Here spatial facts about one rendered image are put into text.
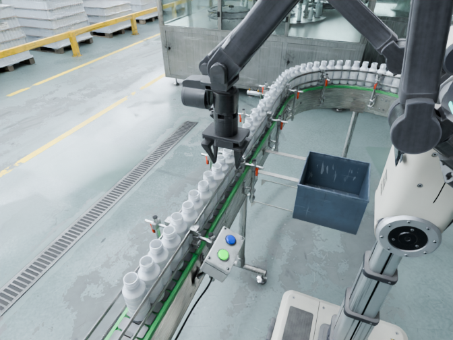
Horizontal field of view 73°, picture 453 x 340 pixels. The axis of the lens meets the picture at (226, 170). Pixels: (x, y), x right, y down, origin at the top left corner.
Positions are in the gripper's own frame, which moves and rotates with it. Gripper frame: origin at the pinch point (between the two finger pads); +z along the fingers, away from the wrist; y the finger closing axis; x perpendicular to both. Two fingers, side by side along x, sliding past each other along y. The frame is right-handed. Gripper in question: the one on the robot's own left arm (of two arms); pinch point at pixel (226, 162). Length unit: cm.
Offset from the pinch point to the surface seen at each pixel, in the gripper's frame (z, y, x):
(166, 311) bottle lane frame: 40.7, -9.8, -22.6
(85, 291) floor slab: 139, -106, 12
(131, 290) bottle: 25.6, -14.8, -27.6
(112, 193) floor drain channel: 139, -154, 99
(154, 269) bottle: 26.0, -13.2, -20.0
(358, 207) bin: 50, 41, 56
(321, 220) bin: 64, 27, 55
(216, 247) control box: 27.7, -1.2, -5.4
